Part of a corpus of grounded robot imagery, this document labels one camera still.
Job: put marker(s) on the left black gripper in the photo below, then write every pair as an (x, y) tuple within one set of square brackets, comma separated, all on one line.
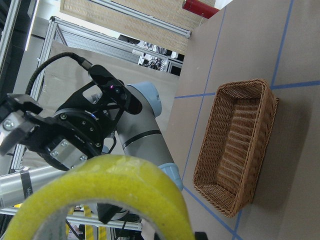
[(85, 125)]

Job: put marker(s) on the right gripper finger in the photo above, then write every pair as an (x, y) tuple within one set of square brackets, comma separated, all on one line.
[(106, 212)]

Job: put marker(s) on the yellow tape roll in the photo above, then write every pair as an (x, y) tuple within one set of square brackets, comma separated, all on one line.
[(125, 181)]

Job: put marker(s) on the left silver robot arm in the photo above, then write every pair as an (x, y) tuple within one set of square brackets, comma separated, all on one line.
[(139, 135)]

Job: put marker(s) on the brown wicker basket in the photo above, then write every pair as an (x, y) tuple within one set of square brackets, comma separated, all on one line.
[(234, 144)]

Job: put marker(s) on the red bottle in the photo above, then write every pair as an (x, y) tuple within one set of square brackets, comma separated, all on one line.
[(199, 8)]

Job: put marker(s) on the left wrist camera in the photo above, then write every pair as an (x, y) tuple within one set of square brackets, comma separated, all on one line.
[(115, 89)]

